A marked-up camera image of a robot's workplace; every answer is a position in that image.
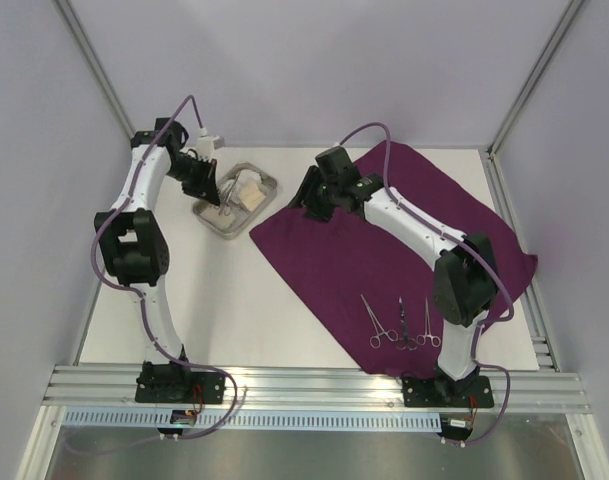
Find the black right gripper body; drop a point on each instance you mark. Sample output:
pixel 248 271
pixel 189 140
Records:
pixel 314 195

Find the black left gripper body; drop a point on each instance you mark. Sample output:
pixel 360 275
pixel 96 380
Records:
pixel 192 173

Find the steel forceps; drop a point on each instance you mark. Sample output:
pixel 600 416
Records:
pixel 380 332
pixel 226 204
pixel 427 337

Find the clear packet beige gauze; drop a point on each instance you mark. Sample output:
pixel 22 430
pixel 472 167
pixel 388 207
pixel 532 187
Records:
pixel 250 196
pixel 218 217

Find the white gauze pad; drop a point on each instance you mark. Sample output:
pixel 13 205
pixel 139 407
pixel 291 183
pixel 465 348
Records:
pixel 248 176
pixel 229 187

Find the black handled scissors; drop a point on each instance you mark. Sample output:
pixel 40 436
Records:
pixel 404 342

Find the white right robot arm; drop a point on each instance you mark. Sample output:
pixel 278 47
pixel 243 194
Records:
pixel 463 265

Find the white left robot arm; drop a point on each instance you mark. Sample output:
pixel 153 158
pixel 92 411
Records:
pixel 129 239

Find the steel instrument tray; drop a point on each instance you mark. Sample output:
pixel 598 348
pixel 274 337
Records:
pixel 244 218

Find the purple cloth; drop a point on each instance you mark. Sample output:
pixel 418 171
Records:
pixel 329 265

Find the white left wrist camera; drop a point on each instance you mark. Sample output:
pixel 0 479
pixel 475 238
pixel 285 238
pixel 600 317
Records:
pixel 206 144

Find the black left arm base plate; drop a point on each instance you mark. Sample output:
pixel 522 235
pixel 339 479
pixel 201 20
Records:
pixel 173 383

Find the left aluminium frame post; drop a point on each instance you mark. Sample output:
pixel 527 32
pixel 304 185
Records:
pixel 86 49

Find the aluminium frame post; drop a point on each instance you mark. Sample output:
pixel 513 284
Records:
pixel 86 49
pixel 537 72

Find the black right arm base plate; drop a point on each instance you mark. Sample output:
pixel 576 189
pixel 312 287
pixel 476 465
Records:
pixel 443 392

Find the right aluminium frame post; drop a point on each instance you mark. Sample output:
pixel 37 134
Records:
pixel 537 72

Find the aluminium front frame rail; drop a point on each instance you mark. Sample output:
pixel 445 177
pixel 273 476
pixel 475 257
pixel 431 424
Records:
pixel 266 388

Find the right aluminium side rail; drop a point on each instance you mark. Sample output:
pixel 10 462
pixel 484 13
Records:
pixel 531 301

